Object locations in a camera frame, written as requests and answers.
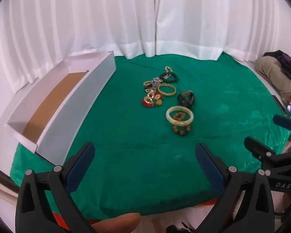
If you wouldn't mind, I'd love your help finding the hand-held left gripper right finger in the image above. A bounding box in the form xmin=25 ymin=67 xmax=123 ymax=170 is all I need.
xmin=195 ymin=143 xmax=274 ymax=233

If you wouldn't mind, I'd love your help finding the white cardboard box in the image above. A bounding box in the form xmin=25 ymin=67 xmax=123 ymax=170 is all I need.
xmin=4 ymin=51 xmax=117 ymax=166

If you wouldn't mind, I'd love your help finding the red round ornament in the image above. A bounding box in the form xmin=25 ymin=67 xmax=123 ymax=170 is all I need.
xmin=142 ymin=95 xmax=163 ymax=108

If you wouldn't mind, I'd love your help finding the pale jade bangle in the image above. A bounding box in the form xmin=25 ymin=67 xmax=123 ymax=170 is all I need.
xmin=166 ymin=106 xmax=194 ymax=127

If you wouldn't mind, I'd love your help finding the black bead bracelet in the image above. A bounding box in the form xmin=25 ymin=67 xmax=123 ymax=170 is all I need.
xmin=159 ymin=72 xmax=179 ymax=83

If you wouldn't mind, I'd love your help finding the green velvet cloth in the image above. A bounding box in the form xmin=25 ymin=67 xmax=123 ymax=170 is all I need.
xmin=9 ymin=53 xmax=291 ymax=216

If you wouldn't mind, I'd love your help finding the orange mat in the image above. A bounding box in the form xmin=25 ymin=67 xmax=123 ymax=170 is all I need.
xmin=52 ymin=197 xmax=220 ymax=232

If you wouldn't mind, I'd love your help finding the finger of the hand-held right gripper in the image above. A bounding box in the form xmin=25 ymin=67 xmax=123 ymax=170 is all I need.
xmin=244 ymin=136 xmax=282 ymax=173
xmin=273 ymin=115 xmax=291 ymax=136

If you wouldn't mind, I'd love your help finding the gold bangle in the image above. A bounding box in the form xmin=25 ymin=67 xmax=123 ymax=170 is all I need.
xmin=157 ymin=83 xmax=177 ymax=97

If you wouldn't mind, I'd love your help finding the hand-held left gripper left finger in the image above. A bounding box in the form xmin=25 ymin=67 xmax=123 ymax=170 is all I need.
xmin=15 ymin=141 xmax=96 ymax=233

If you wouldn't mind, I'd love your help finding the wooden bead bracelet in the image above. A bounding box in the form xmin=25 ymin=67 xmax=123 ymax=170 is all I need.
xmin=172 ymin=112 xmax=191 ymax=137

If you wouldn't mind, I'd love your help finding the dark wrist watch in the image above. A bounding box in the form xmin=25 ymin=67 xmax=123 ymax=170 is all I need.
xmin=177 ymin=90 xmax=196 ymax=109

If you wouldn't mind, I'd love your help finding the white curtain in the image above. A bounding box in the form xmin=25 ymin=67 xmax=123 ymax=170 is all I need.
xmin=0 ymin=0 xmax=285 ymax=95

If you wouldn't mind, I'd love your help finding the person's left hand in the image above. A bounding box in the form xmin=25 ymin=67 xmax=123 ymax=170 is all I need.
xmin=90 ymin=212 xmax=141 ymax=233

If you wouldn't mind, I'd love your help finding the purple black cloth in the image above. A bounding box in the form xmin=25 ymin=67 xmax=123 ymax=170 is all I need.
xmin=264 ymin=50 xmax=291 ymax=84

